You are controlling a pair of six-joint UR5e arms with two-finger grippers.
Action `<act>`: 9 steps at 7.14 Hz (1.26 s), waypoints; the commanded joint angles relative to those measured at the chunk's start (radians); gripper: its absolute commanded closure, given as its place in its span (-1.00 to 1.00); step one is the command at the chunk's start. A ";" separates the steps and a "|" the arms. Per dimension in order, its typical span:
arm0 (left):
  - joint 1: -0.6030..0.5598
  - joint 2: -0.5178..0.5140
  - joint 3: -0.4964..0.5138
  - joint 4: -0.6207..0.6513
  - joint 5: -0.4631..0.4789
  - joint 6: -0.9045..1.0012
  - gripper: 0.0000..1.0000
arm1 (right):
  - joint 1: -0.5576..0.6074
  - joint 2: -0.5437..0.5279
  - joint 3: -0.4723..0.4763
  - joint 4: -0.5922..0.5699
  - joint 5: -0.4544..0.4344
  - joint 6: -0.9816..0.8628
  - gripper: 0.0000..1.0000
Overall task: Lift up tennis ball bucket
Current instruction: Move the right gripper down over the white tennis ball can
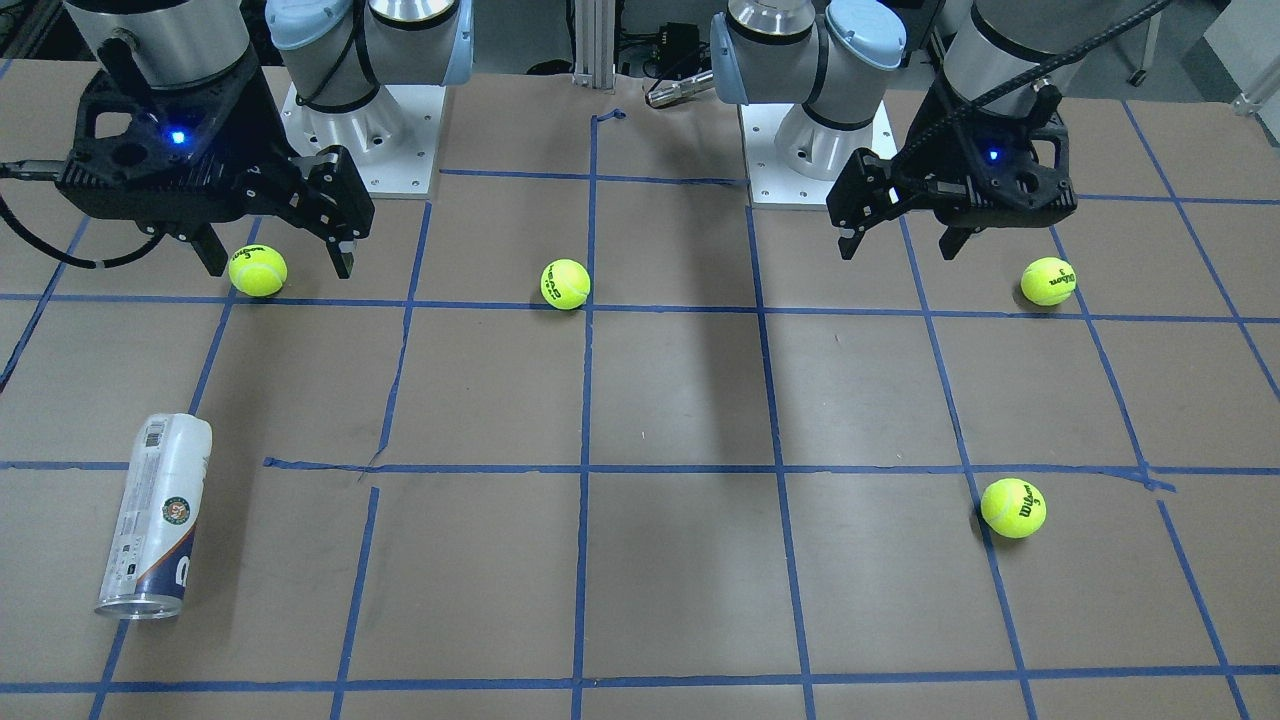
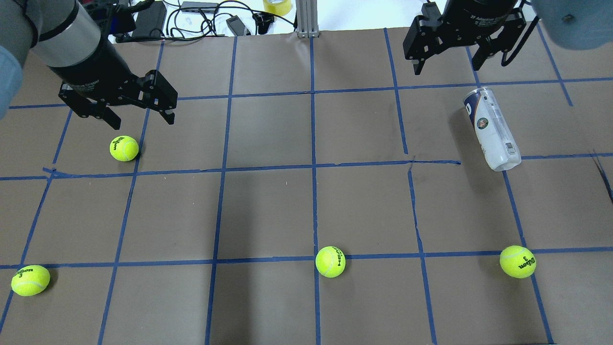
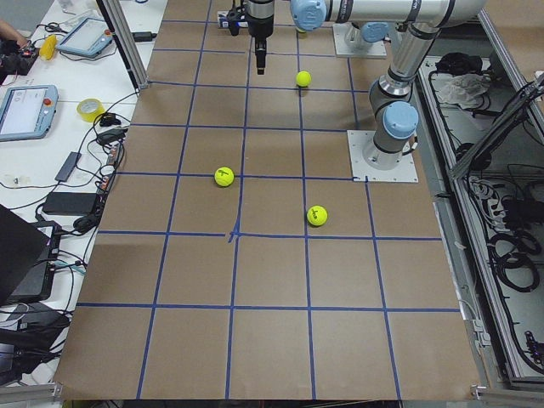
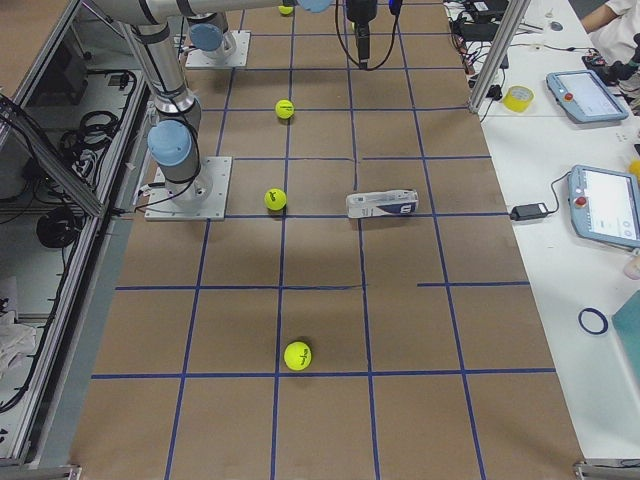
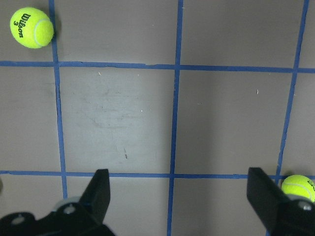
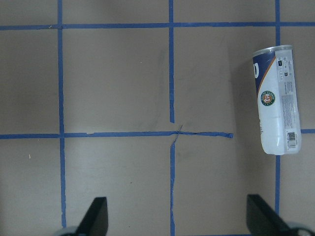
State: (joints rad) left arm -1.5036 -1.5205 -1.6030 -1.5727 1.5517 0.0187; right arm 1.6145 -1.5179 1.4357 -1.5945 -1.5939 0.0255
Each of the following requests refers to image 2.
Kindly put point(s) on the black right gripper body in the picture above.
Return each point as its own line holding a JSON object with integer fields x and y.
{"x": 480, "y": 13}

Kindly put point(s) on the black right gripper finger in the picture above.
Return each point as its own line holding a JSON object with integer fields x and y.
{"x": 482, "y": 55}
{"x": 418, "y": 64}

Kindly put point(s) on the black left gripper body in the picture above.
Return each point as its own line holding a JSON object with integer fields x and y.
{"x": 92, "y": 66}

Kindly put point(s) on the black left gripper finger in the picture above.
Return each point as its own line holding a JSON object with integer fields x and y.
{"x": 168, "y": 115}
{"x": 110, "y": 118}

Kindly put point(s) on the clear tennis ball can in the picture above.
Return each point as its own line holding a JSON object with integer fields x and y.
{"x": 493, "y": 134}

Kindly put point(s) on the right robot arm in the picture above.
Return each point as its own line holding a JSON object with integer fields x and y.
{"x": 572, "y": 24}

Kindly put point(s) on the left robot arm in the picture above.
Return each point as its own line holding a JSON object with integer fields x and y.
{"x": 61, "y": 33}

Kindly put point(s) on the tennis ball near left gripper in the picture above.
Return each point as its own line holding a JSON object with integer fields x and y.
{"x": 124, "y": 148}

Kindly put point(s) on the tennis ball far corner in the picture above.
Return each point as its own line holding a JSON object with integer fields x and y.
{"x": 30, "y": 280}

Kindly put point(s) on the tennis ball centre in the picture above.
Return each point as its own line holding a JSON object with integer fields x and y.
{"x": 330, "y": 261}

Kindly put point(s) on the tennis ball near can side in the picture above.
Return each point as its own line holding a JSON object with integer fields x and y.
{"x": 517, "y": 262}

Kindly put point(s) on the black power adapter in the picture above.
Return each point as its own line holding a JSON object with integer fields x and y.
{"x": 150, "y": 21}

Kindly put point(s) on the small black device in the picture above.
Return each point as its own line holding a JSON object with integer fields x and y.
{"x": 237, "y": 26}

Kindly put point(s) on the yellow tape roll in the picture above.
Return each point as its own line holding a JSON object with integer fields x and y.
{"x": 278, "y": 7}

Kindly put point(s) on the aluminium frame post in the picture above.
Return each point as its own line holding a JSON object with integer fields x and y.
{"x": 306, "y": 16}

